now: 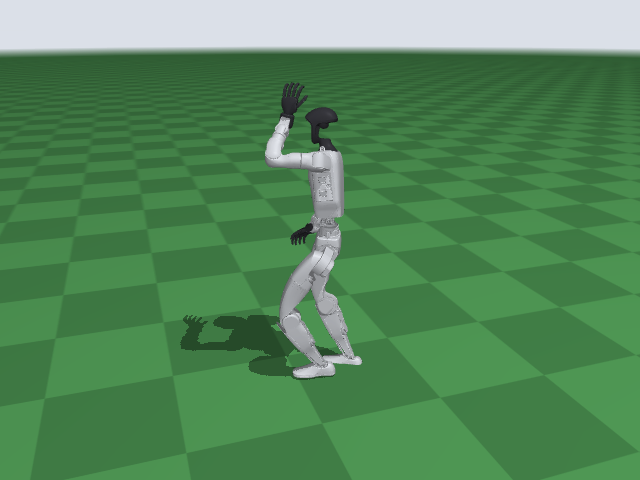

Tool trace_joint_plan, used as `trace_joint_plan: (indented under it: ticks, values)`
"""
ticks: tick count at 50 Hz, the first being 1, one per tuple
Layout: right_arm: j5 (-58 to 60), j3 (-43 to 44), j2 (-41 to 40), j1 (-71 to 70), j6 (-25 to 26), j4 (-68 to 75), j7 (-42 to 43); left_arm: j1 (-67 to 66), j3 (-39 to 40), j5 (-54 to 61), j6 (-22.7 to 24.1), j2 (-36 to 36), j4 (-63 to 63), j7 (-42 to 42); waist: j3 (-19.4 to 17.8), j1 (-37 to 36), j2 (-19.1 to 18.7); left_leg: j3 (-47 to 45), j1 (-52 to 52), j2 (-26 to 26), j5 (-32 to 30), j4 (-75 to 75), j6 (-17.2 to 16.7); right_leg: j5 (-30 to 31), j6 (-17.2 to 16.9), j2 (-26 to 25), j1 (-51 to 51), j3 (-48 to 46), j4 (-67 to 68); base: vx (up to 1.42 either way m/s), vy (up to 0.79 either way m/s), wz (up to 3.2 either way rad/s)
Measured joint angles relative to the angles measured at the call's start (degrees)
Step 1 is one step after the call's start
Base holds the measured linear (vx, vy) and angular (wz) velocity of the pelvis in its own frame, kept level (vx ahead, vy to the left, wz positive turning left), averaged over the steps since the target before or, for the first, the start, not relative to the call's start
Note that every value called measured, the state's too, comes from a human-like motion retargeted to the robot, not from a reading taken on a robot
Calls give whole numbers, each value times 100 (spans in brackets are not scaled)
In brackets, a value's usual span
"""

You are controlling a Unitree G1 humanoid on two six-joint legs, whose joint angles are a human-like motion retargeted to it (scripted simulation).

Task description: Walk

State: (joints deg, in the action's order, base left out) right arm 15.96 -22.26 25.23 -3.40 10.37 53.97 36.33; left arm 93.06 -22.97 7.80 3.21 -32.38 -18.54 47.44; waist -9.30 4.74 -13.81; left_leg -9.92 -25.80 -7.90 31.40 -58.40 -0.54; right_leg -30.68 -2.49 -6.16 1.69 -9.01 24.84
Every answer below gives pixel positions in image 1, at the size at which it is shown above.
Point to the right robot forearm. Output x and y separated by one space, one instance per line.
315 222

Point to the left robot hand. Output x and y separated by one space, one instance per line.
290 104

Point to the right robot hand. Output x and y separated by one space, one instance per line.
303 232

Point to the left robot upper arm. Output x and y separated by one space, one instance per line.
313 161

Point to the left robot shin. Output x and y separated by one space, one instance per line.
300 336

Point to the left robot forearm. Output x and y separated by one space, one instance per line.
276 143

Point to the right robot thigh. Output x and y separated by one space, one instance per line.
327 303

